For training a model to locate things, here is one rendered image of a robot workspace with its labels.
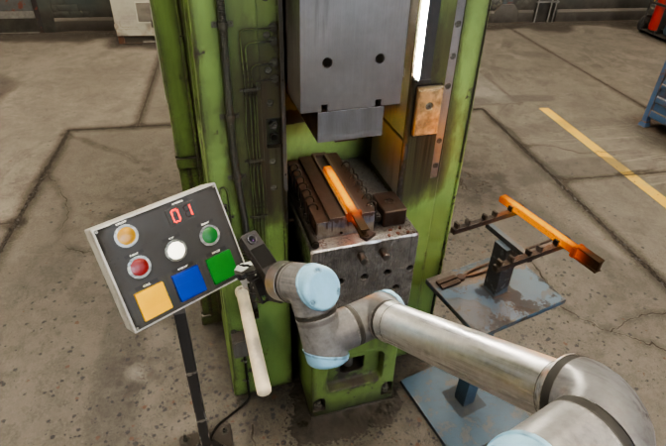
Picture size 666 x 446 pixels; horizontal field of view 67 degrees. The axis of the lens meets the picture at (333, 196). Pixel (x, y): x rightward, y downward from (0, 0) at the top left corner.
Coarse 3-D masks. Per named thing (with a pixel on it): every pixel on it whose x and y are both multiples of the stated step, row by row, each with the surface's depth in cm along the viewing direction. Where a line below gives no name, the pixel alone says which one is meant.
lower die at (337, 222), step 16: (304, 160) 193; (336, 160) 193; (304, 176) 184; (320, 176) 183; (352, 176) 183; (304, 192) 176; (320, 192) 174; (336, 192) 172; (352, 192) 174; (320, 208) 168; (336, 208) 166; (368, 208) 166; (320, 224) 161; (336, 224) 163; (352, 224) 165; (368, 224) 167
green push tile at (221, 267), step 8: (216, 256) 137; (224, 256) 138; (208, 264) 136; (216, 264) 137; (224, 264) 138; (232, 264) 140; (216, 272) 137; (224, 272) 138; (232, 272) 139; (216, 280) 137
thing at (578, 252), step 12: (504, 204) 182; (516, 204) 179; (528, 216) 173; (540, 228) 169; (552, 228) 167; (564, 240) 162; (576, 252) 159; (588, 252) 156; (588, 264) 156; (600, 264) 152
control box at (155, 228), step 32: (192, 192) 135; (128, 224) 124; (160, 224) 129; (192, 224) 134; (224, 224) 140; (96, 256) 125; (128, 256) 124; (160, 256) 129; (192, 256) 134; (128, 288) 124; (128, 320) 124; (160, 320) 128
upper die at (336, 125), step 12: (324, 108) 142; (360, 108) 143; (372, 108) 144; (312, 120) 146; (324, 120) 141; (336, 120) 142; (348, 120) 144; (360, 120) 145; (372, 120) 146; (312, 132) 148; (324, 132) 143; (336, 132) 145; (348, 132) 146; (360, 132) 147; (372, 132) 148
